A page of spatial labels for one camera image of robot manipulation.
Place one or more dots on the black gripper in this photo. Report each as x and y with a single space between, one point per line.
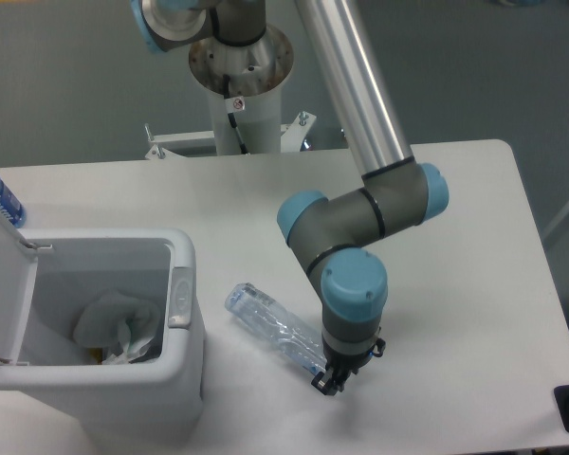
339 366

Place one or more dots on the crushed clear plastic bottle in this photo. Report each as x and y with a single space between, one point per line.
267 319

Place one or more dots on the white wrapper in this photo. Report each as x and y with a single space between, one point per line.
123 326

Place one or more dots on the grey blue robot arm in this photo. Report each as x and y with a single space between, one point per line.
329 237

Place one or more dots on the yellow white trash in bin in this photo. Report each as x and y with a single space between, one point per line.
96 355

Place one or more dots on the white plastic trash can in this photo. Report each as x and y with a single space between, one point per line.
49 276

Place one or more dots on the blue labelled bottle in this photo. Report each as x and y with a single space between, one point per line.
10 206

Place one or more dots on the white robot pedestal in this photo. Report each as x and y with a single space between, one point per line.
243 87

